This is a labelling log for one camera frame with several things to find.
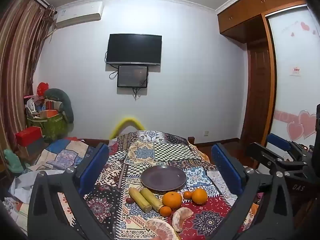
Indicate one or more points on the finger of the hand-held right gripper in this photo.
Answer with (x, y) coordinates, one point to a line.
(278, 142)
(261, 153)

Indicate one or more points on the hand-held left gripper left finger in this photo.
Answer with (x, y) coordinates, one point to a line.
(93, 166)

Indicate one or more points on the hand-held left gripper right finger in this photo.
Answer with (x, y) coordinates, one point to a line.
(225, 166)

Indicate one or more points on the large orange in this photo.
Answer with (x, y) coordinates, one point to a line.
(199, 196)
(172, 200)

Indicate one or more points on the pale yellow sugarcane piece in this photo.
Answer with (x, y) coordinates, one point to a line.
(140, 201)

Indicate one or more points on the purple plate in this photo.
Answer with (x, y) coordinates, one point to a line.
(163, 178)

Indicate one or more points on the greenish sugarcane piece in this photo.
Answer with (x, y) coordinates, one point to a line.
(153, 200)

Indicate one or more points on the small peeled pomelo segment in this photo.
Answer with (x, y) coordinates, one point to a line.
(180, 220)

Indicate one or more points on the small tangerine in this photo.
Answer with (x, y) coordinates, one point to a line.
(187, 195)
(165, 211)

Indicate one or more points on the large peeled pomelo segment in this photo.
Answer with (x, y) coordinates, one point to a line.
(160, 230)

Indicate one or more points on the patchwork quilt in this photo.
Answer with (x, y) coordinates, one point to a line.
(62, 155)

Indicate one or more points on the frosted door with pink hearts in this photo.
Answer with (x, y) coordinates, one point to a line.
(295, 100)

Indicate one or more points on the red date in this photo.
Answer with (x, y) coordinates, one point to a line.
(129, 200)

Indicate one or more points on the brown wooden door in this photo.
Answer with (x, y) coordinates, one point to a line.
(260, 92)

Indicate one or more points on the yellow foam arc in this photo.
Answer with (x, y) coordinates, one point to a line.
(125, 120)

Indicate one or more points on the green storage basket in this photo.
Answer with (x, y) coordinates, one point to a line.
(50, 128)

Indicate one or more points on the patterned tablecloth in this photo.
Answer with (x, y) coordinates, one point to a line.
(150, 152)

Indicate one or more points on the orange box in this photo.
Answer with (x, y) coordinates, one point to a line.
(48, 113)

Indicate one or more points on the light grey cloth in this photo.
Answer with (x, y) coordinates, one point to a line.
(23, 182)

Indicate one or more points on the red box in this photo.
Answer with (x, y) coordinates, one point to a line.
(28, 135)

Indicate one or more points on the white door label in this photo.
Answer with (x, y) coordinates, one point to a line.
(295, 70)

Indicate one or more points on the red plastic bag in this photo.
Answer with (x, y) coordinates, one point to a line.
(42, 88)

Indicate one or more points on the striped brown curtain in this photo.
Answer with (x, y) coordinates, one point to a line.
(17, 67)

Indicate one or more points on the wooden overhead cabinet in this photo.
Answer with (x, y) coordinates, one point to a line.
(250, 7)

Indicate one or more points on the white air conditioner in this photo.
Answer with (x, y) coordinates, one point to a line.
(80, 14)

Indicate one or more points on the white wall socket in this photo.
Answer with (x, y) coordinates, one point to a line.
(206, 133)

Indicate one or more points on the small black wall monitor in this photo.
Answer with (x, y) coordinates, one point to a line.
(132, 76)

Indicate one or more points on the black wall television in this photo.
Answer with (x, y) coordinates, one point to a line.
(134, 48)

